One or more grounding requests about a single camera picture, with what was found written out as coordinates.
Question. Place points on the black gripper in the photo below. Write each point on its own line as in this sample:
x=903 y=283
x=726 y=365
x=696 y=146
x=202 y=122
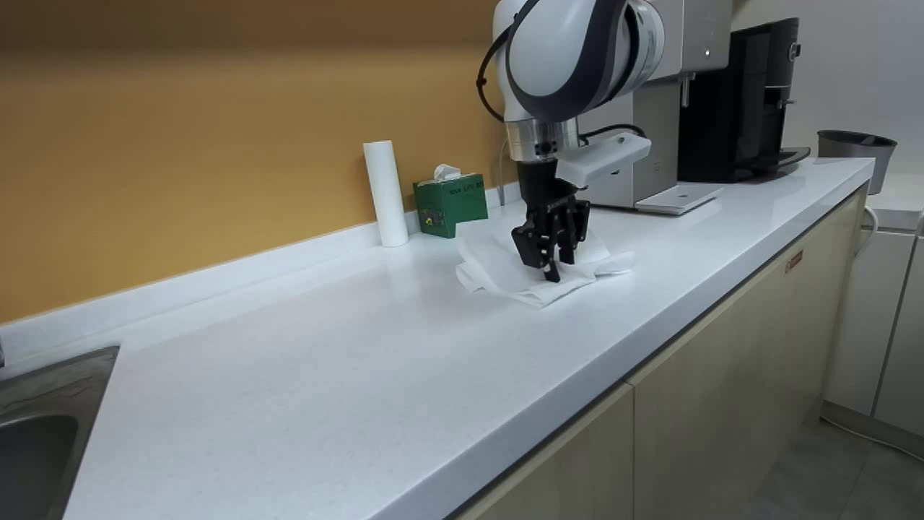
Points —
x=544 y=196

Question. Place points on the white cloth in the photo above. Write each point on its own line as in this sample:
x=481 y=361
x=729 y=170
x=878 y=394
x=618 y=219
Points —
x=491 y=261

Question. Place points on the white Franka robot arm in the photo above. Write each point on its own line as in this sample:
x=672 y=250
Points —
x=563 y=46

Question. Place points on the green tissue box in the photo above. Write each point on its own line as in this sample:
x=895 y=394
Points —
x=452 y=205

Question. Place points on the white paper towel roll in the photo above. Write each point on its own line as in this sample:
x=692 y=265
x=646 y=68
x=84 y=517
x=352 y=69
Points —
x=386 y=190

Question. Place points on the beige cabinet door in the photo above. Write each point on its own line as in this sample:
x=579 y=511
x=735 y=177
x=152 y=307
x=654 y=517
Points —
x=731 y=375
x=568 y=471

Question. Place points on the black coffee machine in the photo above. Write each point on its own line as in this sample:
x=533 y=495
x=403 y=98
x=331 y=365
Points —
x=736 y=105

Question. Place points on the white water dispenser machine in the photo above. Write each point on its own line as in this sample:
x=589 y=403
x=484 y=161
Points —
x=709 y=30

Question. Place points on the grey trash bin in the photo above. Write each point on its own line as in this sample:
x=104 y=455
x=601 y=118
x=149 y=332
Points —
x=855 y=147

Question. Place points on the white side cabinet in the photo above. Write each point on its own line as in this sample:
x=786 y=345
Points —
x=882 y=317

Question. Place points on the stainless steel sink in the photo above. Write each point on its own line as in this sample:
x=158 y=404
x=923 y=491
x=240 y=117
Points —
x=43 y=434

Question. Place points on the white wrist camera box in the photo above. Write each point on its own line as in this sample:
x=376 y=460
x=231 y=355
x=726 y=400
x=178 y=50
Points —
x=608 y=157

